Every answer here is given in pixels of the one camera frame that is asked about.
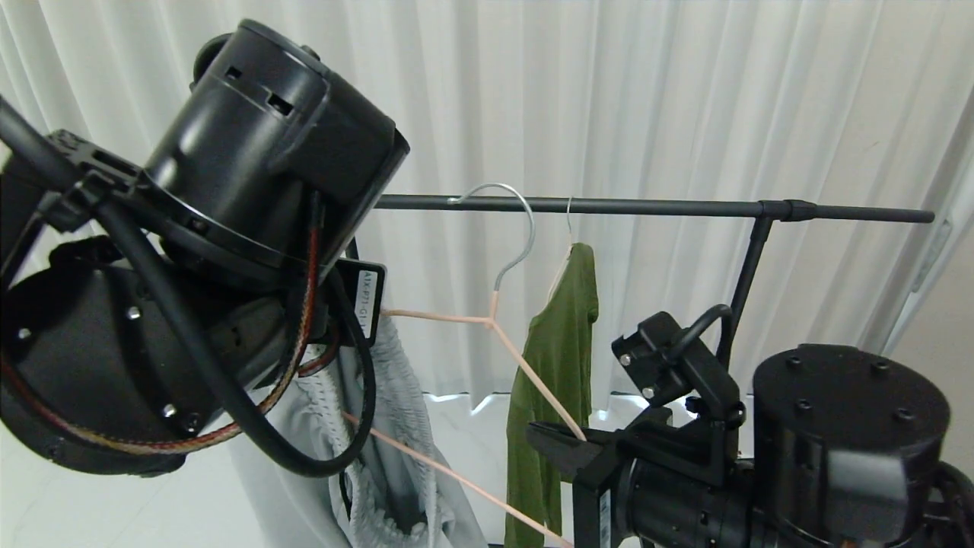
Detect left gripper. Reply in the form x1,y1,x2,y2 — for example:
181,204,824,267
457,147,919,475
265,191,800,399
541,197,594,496
331,259,387,349

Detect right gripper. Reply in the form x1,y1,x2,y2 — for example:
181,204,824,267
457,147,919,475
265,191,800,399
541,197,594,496
571,407,762,548

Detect pink clothes hanger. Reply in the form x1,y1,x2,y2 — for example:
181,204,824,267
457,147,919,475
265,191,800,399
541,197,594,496
546,196,577,304
341,182,588,548

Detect pale grey shorts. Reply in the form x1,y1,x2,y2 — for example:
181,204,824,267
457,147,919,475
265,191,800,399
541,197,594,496
227,308,489,548

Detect green long-sleeved shirt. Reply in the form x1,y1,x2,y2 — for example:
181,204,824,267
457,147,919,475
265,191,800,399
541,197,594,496
504,242,600,548

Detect black clothes rack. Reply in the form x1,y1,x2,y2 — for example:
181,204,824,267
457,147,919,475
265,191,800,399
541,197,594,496
373,193,936,370

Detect white curtain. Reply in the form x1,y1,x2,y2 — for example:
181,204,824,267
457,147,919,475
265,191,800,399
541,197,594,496
0,0,974,416

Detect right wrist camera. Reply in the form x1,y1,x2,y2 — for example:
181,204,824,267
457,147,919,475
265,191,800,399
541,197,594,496
611,311,745,429

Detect black cable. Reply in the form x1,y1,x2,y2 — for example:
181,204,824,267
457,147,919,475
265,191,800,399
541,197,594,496
668,304,734,362
0,95,378,479

